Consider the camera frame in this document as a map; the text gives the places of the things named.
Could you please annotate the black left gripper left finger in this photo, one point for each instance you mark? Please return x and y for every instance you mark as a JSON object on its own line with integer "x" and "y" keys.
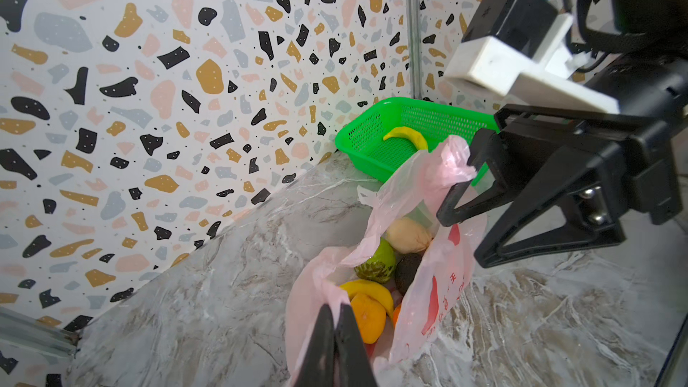
{"x": 317, "y": 369}

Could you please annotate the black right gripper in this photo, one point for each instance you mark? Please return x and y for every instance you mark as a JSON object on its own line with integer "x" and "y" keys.
{"x": 570, "y": 175}

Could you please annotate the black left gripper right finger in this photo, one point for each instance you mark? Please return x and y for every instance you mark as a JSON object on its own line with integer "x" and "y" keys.
{"x": 352, "y": 362}

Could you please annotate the pink plastic bag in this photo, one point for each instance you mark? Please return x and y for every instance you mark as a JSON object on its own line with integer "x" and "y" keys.
{"x": 416, "y": 190}

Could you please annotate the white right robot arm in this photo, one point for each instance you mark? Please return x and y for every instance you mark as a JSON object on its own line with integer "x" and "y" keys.
{"x": 609, "y": 29}

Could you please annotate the orange fruit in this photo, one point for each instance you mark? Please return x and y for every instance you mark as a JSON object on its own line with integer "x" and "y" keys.
{"x": 370, "y": 316}

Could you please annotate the green fruit in bag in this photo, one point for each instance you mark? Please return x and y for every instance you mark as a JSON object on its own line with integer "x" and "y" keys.
{"x": 381, "y": 266}

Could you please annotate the beige round fruit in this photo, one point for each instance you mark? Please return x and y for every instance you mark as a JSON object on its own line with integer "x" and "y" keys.
{"x": 407, "y": 236}

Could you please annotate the dark avocado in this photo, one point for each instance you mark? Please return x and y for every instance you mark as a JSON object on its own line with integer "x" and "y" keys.
{"x": 406, "y": 270}

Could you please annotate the yellow banana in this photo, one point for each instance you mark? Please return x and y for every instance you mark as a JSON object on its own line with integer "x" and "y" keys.
{"x": 409, "y": 134}

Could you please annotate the green plastic basket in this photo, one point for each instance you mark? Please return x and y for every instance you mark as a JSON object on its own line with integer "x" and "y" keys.
{"x": 362, "y": 139}

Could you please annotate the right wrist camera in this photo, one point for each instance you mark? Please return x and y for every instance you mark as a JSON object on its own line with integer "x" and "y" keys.
{"x": 520, "y": 50}

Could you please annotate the aluminium corner post right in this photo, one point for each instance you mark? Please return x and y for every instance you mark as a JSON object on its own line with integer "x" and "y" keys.
{"x": 413, "y": 11}

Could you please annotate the aluminium corner post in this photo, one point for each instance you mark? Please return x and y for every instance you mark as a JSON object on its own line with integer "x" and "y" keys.
{"x": 24, "y": 332}
{"x": 413, "y": 11}

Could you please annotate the aluminium corner post left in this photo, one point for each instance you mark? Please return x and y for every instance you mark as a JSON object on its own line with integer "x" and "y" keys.
{"x": 24, "y": 332}

